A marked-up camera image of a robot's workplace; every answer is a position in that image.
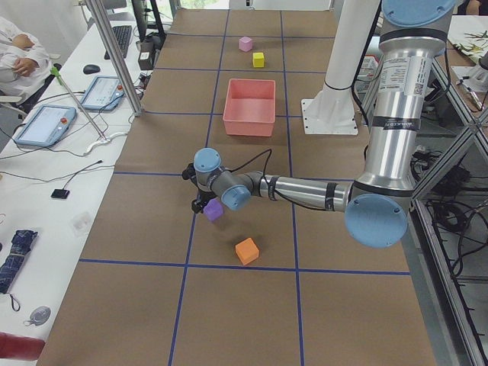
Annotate aluminium frame post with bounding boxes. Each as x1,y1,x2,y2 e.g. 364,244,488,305
85,0,143,117

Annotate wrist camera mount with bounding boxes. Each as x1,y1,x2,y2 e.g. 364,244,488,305
181,163,197,185

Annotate near blue teach pendant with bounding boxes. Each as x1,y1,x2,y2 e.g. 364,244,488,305
14,104,77,147

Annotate purple foam block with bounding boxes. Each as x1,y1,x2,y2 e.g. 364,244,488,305
204,199,223,222

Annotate orange foam block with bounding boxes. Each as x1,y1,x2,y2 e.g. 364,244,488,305
235,238,260,265

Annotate pink plastic bin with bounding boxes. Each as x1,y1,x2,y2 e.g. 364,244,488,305
223,79,276,137

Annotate yellow foam block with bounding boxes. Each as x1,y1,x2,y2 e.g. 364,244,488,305
252,52,265,69

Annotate black computer mouse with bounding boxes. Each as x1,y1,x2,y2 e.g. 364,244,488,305
82,64,101,75

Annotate green tipped metal rod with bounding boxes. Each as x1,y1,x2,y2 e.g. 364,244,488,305
50,66,109,143

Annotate pink foam block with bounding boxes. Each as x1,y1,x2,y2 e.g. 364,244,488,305
239,37,253,52

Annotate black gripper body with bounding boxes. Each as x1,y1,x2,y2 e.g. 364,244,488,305
191,188,217,214

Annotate far blue teach pendant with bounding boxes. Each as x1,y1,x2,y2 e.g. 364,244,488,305
80,75,124,112

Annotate blue teach pendant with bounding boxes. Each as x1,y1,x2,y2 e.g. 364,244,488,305
14,104,77,147
80,75,124,112

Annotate small black square device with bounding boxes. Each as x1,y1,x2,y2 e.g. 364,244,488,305
50,188,70,200

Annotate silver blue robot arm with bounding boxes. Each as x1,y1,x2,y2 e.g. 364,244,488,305
183,1,454,248

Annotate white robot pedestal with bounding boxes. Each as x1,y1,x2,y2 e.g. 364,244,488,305
301,0,380,136

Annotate person in white shirt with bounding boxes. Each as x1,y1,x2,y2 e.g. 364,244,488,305
1,18,61,113

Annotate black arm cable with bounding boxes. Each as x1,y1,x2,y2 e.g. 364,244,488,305
230,148,336,210

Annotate black keyboard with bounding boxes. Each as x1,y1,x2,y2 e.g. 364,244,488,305
112,25,133,58

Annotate folded blue umbrella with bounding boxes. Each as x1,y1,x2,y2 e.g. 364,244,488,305
1,230,38,294

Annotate red cylinder object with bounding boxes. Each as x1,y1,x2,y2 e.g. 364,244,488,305
1,332,46,361

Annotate black box device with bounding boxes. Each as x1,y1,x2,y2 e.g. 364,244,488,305
136,34,163,71

